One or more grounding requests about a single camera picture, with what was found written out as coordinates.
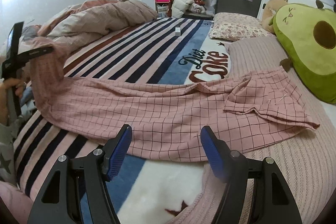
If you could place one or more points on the pink checked pants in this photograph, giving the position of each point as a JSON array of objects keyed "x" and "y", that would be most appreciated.
[{"x": 93, "y": 110}]

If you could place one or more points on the green avocado plush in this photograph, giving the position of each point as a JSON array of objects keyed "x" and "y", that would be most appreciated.
[{"x": 307, "y": 34}]

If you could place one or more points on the pink knit pillow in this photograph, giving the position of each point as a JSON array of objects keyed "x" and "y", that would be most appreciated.
[{"x": 262, "y": 110}]

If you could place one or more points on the small white box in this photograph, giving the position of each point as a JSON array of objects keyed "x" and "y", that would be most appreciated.
[{"x": 178, "y": 31}]

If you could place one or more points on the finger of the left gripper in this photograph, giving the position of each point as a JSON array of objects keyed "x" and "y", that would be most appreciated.
[{"x": 26, "y": 56}]

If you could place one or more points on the beige pink duvet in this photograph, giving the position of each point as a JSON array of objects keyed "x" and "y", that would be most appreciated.
[{"x": 79, "y": 25}]

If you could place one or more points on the chair with clothes pile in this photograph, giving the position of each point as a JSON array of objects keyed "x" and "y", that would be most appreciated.
[{"x": 190, "y": 9}]

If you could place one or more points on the person left hand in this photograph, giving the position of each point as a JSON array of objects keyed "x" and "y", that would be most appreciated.
[{"x": 18, "y": 86}]

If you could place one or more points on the floral pillow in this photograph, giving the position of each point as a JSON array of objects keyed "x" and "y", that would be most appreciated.
[{"x": 234, "y": 27}]

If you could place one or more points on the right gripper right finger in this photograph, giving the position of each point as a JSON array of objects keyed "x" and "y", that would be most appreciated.
[{"x": 272, "y": 200}]

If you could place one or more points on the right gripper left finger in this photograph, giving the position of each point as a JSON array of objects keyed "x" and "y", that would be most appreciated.
[{"x": 58, "y": 200}]

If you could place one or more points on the tan bear plush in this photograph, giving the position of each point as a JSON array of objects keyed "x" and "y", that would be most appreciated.
[{"x": 270, "y": 9}]

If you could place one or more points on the grey clothing pile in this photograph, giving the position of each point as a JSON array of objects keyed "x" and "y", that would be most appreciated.
[{"x": 9, "y": 131}]

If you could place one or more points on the striped fleece blanket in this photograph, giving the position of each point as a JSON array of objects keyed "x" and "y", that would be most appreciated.
[{"x": 147, "y": 76}]

